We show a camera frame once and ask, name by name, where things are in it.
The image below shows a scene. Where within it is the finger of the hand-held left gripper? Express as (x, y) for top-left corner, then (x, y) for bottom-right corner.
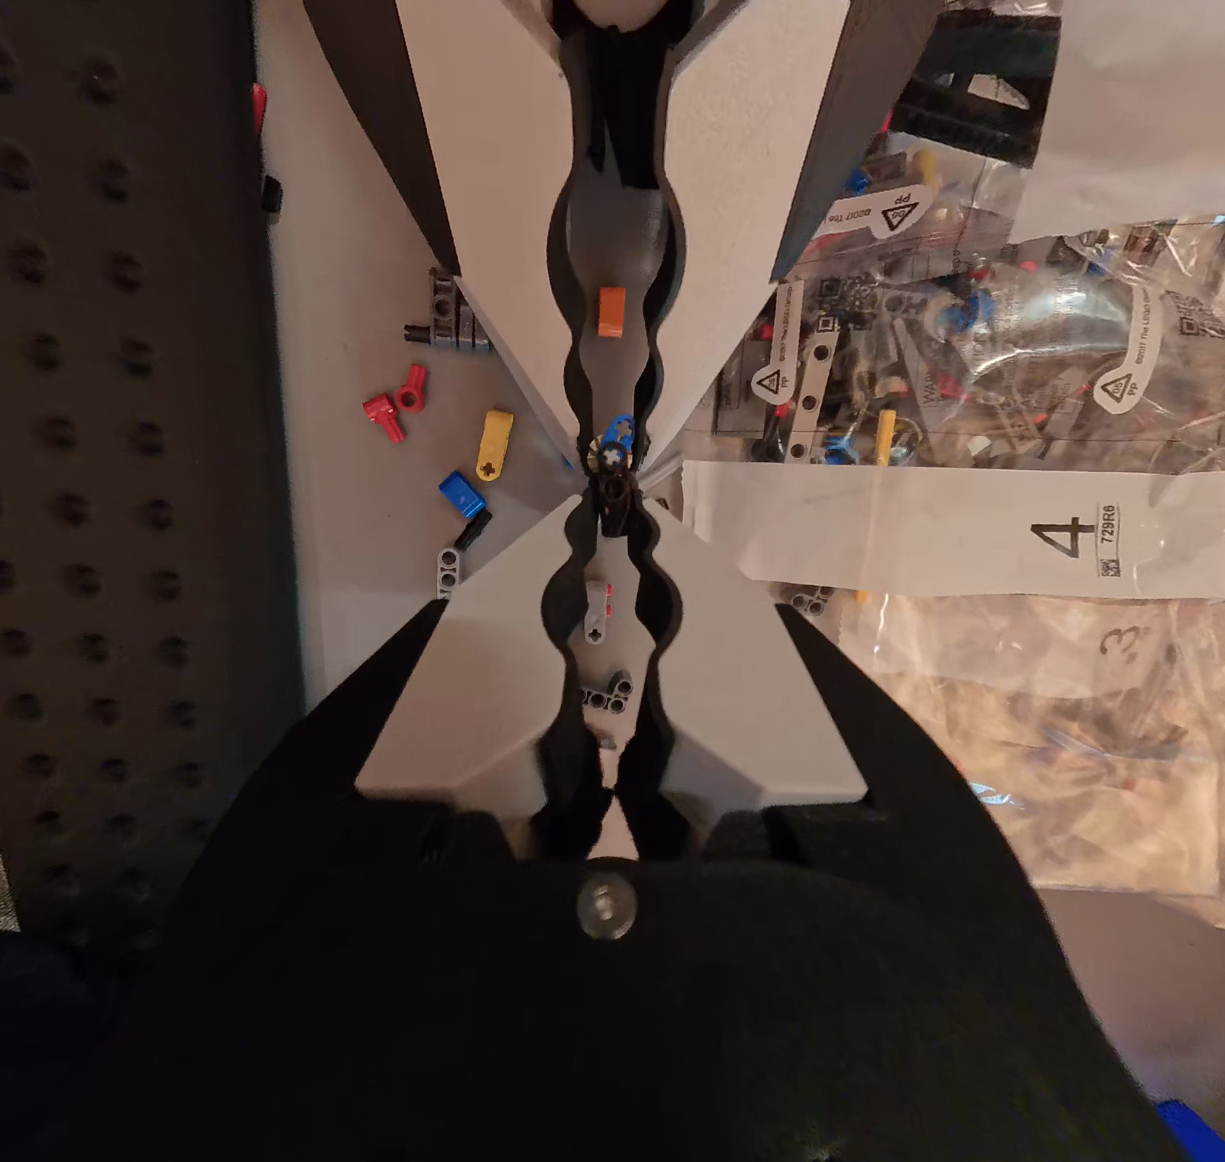
(636, 0), (854, 475)
(393, 0), (599, 456)

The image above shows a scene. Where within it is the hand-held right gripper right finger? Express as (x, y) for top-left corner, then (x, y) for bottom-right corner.
(627, 502), (867, 804)

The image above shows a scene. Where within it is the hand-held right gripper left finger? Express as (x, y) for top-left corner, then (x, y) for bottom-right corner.
(355, 495), (590, 858)

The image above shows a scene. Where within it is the black lego gear frame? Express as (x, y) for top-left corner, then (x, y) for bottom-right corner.
(586, 415), (642, 541)

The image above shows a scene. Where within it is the yellow lego pin connector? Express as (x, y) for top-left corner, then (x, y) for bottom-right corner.
(476, 409), (516, 483)

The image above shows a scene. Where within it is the grey lego connector assembly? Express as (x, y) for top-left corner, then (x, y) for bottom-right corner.
(404, 267), (494, 355)

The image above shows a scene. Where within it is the clear lego parts bag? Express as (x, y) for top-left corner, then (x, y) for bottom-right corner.
(891, 0), (1225, 245)
(684, 129), (1225, 603)
(776, 588), (1225, 896)

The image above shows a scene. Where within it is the black dimpled mat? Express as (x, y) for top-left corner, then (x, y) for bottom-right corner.
(0, 0), (308, 953)

